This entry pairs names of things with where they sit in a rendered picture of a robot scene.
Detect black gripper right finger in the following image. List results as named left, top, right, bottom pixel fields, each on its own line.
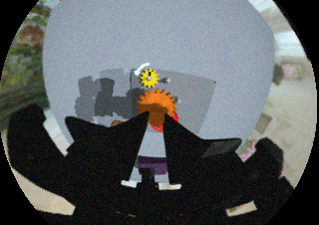
left=163, top=113, right=242, bottom=185

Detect orange gear with central hub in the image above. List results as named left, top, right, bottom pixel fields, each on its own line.
left=136, top=87, right=176, bottom=125

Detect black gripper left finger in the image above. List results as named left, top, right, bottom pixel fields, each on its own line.
left=65, top=111, right=149, bottom=181

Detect yellow gear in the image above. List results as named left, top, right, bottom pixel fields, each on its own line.
left=140, top=69, right=160, bottom=89

